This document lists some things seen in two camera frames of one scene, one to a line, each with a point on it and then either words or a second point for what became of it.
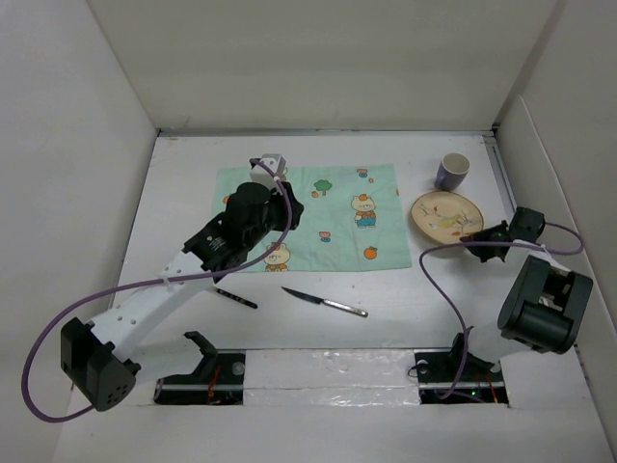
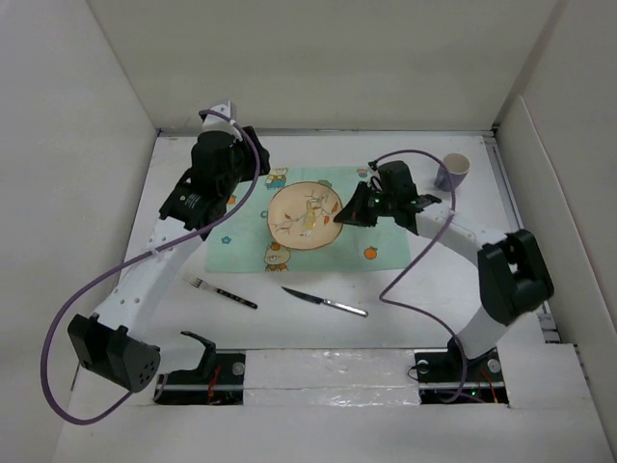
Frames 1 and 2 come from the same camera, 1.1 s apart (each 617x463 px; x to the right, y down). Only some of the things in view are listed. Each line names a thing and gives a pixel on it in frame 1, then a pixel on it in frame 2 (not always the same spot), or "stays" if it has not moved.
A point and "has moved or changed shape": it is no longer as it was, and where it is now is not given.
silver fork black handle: (235, 298) stays
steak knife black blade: (336, 306) stays
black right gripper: (481, 236) -> (353, 211)
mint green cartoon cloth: (352, 220) stays
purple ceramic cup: (451, 171) stays
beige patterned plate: (445, 216) has moved or changed shape
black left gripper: (280, 200) -> (247, 149)
